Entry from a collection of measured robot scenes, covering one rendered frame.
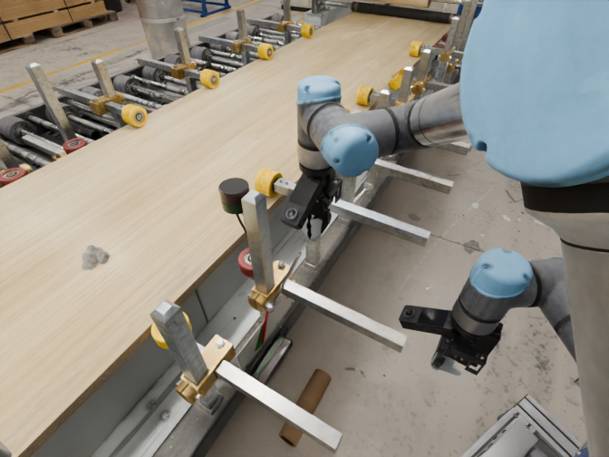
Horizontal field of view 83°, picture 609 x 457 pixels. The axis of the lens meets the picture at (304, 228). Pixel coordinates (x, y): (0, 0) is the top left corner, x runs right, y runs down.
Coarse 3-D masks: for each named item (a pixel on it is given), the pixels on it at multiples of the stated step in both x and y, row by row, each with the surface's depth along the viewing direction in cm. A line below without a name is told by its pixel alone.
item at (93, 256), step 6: (90, 246) 91; (84, 252) 90; (90, 252) 91; (96, 252) 90; (102, 252) 90; (84, 258) 89; (90, 258) 87; (96, 258) 89; (102, 258) 88; (108, 258) 89; (84, 264) 88; (90, 264) 87; (96, 264) 88
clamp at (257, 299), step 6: (276, 264) 92; (276, 270) 91; (282, 270) 91; (276, 276) 89; (282, 276) 89; (276, 282) 88; (252, 288) 87; (276, 288) 88; (252, 294) 86; (258, 294) 85; (264, 294) 85; (270, 294) 85; (252, 300) 85; (258, 300) 84; (264, 300) 85; (270, 300) 87; (252, 306) 88; (258, 306) 86; (264, 306) 85
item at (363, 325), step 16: (288, 288) 88; (304, 288) 88; (304, 304) 87; (320, 304) 84; (336, 304) 84; (336, 320) 84; (352, 320) 81; (368, 320) 81; (368, 336) 81; (384, 336) 78; (400, 336) 78; (400, 352) 78
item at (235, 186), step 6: (228, 180) 69; (234, 180) 69; (240, 180) 69; (222, 186) 68; (228, 186) 68; (234, 186) 68; (240, 186) 68; (246, 186) 68; (228, 192) 67; (234, 192) 67; (240, 192) 67; (240, 222) 74
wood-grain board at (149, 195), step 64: (256, 64) 192; (320, 64) 192; (384, 64) 192; (128, 128) 140; (192, 128) 140; (256, 128) 140; (0, 192) 110; (64, 192) 110; (128, 192) 110; (192, 192) 110; (0, 256) 90; (64, 256) 90; (128, 256) 90; (192, 256) 90; (0, 320) 77; (64, 320) 77; (128, 320) 77; (0, 384) 67; (64, 384) 67
